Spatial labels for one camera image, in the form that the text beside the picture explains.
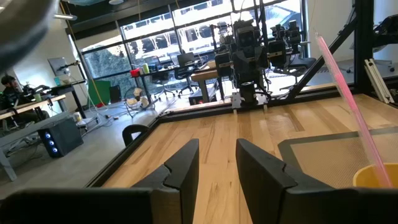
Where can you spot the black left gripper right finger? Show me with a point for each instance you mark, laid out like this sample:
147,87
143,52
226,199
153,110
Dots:
267,193

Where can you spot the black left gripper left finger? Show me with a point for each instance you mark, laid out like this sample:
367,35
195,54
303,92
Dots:
177,186

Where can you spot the pink plastic straw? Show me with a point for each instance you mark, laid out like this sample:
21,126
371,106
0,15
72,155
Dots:
342,87

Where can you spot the yellow plastic cup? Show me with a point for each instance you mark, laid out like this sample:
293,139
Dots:
367,177

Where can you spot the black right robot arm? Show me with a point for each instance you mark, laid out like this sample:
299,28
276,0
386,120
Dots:
248,93

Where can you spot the monitor on arm mount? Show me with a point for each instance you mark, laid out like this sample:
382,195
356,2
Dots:
57,66

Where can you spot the background black robot arm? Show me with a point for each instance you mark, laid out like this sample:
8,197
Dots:
224,62
284,46

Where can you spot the grey seat office chair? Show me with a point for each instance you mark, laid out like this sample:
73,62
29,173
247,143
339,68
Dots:
295,63

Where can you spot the wooden top desk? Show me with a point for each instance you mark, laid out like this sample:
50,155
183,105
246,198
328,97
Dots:
203,76

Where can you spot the black office chair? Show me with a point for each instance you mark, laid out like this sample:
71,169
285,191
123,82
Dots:
185,73
161,79

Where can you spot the grey bordered silicone baking mat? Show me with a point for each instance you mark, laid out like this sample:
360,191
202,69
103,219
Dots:
326,155

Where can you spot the round floor fan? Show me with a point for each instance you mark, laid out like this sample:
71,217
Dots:
138,102

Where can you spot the black office table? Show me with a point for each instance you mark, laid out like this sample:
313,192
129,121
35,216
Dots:
155,72

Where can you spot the green bottle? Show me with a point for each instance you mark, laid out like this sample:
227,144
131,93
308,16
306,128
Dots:
145,68

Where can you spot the red container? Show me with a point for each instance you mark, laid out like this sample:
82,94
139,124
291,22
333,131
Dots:
135,72

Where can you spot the white cup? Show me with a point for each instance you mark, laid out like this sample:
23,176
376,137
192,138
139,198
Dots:
77,117

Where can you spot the green board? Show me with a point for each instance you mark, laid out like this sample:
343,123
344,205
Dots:
99,92

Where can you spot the black computer tower blue lights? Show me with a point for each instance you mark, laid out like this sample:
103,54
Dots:
60,137

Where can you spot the silver aluminium extrusion bar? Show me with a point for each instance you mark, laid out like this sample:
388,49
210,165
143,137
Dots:
377,81

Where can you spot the small black desk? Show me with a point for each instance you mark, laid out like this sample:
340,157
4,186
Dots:
66,90

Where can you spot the grey bench table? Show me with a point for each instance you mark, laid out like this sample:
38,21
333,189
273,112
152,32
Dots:
28,130

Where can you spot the green cup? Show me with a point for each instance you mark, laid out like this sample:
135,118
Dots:
37,97

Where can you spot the long wooden desk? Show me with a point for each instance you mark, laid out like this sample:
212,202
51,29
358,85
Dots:
31,104

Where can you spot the ceiling tube light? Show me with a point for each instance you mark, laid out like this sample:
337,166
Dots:
65,16

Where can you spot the person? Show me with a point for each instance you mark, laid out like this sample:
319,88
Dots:
11,90

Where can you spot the black aluminium table frame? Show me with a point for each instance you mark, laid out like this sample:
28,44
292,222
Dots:
199,112

